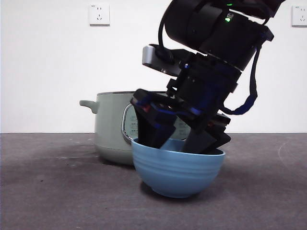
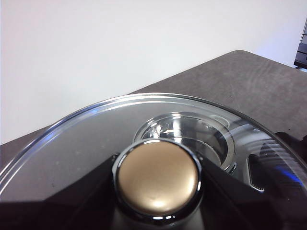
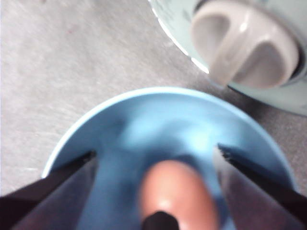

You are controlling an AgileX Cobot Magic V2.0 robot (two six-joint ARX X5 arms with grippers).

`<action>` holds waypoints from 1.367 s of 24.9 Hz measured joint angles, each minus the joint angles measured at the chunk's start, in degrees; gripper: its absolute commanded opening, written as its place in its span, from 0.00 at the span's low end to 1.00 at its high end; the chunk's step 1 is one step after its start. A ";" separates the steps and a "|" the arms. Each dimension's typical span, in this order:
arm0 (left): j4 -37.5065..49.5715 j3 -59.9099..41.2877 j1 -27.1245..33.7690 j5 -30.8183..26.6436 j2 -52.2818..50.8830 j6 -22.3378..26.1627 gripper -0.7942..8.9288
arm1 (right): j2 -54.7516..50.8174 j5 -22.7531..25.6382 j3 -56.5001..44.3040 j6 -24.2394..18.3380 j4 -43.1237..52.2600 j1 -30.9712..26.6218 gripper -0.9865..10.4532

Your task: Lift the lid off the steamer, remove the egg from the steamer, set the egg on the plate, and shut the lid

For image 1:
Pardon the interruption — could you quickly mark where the blue-black braided right arm cable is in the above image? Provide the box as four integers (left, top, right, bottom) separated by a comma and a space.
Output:
222, 31, 259, 115

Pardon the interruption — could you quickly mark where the pale green electric steamer pot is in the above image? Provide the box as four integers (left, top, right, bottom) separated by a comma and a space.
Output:
79, 91, 192, 166

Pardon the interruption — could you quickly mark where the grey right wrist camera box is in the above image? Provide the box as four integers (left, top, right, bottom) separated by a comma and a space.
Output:
142, 44, 183, 75

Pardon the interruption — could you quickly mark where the black right camera cable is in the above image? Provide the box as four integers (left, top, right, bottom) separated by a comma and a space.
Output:
157, 14, 176, 66

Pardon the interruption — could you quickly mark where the blue ribbed bowl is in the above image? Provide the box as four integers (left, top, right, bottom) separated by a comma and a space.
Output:
131, 138, 226, 199

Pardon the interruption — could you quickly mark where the white wall socket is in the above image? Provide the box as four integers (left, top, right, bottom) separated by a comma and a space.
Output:
291, 5, 307, 27
89, 4, 111, 26

